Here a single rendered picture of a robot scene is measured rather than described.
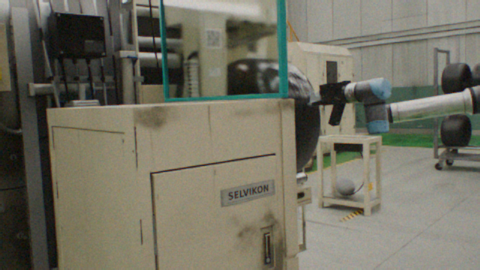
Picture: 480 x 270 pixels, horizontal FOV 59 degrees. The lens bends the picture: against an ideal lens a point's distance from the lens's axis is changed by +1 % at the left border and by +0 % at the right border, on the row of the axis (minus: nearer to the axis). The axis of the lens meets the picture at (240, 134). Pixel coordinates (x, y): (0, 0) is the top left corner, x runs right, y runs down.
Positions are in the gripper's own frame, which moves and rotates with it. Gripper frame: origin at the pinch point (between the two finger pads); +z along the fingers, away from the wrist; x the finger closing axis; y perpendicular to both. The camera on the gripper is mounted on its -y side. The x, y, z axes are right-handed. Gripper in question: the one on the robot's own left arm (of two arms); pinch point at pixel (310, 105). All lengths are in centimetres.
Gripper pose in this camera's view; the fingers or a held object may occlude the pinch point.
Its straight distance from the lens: 174.7
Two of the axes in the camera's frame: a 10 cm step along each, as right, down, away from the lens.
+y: -1.0, -10.0, 0.0
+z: -6.2, 0.6, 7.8
